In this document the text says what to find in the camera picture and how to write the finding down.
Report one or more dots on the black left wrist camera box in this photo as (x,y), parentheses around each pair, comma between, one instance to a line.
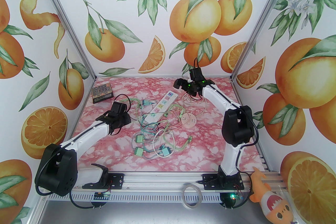
(119,108)

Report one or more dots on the light blue USB wall charger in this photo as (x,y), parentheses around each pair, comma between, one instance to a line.
(164,150)

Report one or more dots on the teal USB wall charger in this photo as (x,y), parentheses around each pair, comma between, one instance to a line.
(139,138)
(138,151)

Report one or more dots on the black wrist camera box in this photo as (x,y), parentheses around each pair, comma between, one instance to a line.
(119,108)
(195,74)

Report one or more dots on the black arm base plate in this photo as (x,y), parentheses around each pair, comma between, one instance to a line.
(116,181)
(210,181)

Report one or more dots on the aluminium frame post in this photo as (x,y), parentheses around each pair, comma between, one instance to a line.
(67,20)
(260,20)

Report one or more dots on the white power strip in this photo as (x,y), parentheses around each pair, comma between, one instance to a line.
(151,117)

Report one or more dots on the black gold calculator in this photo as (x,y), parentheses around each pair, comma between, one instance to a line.
(101,91)

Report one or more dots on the orange shark plush toy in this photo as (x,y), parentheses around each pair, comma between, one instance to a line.
(273,207)

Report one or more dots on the aluminium back rail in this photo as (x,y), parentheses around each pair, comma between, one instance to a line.
(144,76)

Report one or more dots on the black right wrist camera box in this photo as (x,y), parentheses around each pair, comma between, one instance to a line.
(195,74)

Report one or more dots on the clear tape roll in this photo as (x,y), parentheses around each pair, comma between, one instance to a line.
(183,196)

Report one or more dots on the small circuit board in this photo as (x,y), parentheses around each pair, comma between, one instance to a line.
(101,195)
(236,197)

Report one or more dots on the mint green USB wall charger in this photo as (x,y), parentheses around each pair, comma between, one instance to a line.
(146,102)

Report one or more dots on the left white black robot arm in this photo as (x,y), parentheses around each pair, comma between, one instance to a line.
(84,135)

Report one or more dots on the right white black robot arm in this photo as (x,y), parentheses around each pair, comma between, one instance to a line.
(220,98)

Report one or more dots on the perforated metal strip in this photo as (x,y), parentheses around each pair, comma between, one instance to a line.
(144,196)

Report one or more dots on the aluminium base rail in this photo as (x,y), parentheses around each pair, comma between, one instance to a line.
(157,178)

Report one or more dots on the round pink white power socket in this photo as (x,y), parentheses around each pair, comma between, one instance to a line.
(189,121)

